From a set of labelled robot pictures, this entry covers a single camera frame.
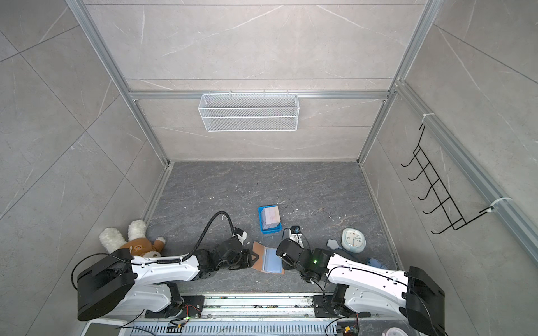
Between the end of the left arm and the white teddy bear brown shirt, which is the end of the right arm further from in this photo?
the white teddy bear brown shirt

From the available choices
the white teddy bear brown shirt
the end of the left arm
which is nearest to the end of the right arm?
the end of the left arm

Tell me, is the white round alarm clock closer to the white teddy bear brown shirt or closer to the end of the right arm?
the end of the right arm

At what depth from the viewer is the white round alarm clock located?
0.87m
